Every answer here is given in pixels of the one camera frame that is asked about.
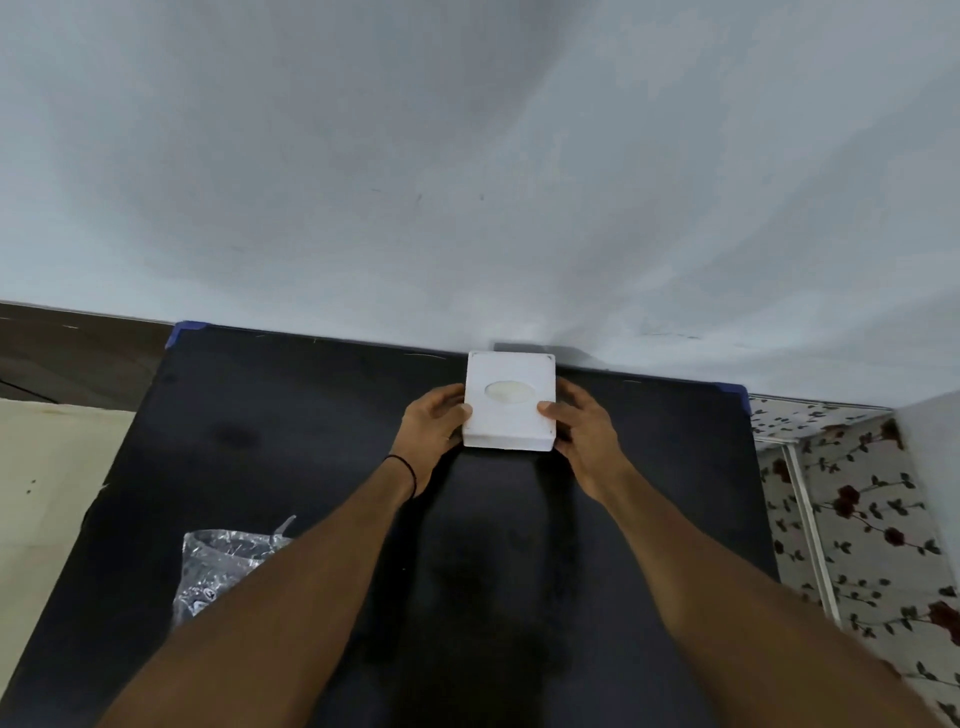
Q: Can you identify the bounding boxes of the person's right hand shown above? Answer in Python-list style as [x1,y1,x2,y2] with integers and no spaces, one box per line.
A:
[537,377,636,507]

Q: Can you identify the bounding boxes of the person's left hand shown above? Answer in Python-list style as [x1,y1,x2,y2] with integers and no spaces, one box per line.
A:
[388,383,474,499]

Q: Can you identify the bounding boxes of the white tissue box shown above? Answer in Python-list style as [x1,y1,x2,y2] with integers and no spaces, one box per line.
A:
[462,350,558,453]

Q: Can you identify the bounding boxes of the person's left forearm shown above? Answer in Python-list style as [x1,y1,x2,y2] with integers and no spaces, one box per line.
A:
[96,459,415,728]

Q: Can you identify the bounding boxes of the person's right forearm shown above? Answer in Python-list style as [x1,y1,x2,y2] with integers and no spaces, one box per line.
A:
[600,466,948,728]

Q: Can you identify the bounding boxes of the black wrist band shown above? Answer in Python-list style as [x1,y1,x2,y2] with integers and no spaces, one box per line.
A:
[383,454,418,502]

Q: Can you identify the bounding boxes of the black table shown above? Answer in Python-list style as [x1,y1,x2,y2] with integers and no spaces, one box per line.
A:
[0,321,781,728]

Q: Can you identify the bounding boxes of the clear plastic bag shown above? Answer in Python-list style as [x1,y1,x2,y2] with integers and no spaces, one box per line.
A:
[171,515,297,630]

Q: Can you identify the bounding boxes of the white metal frame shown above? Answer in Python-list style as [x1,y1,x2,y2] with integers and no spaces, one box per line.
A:
[753,437,843,627]

